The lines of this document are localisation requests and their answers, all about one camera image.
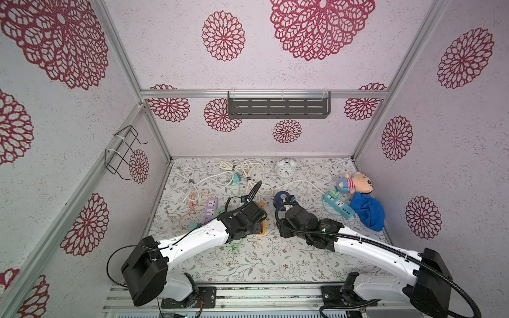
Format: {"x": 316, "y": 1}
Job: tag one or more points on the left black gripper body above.
{"x": 254, "y": 229}

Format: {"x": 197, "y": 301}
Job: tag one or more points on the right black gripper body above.
{"x": 288, "y": 211}

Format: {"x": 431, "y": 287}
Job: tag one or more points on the navy blue meat grinder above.
{"x": 283, "y": 197}

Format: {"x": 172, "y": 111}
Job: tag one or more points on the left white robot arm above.
{"x": 149, "y": 272}

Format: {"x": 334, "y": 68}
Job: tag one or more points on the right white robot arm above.
{"x": 420, "y": 279}

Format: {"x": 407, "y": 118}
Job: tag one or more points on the orange power strip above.
{"x": 262, "y": 225}

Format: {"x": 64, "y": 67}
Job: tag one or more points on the teal power strip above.
{"x": 339, "y": 206}

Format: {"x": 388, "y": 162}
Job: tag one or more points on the white twin-bell alarm clock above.
{"x": 286, "y": 168}

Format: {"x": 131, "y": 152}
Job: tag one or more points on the blue cloth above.
{"x": 370, "y": 211}

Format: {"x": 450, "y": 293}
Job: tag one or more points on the pig plush toy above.
{"x": 357, "y": 183}

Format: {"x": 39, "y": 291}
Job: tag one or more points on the grey wall shelf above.
{"x": 279, "y": 105}

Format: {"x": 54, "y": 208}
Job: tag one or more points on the black wire rack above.
{"x": 127, "y": 160}

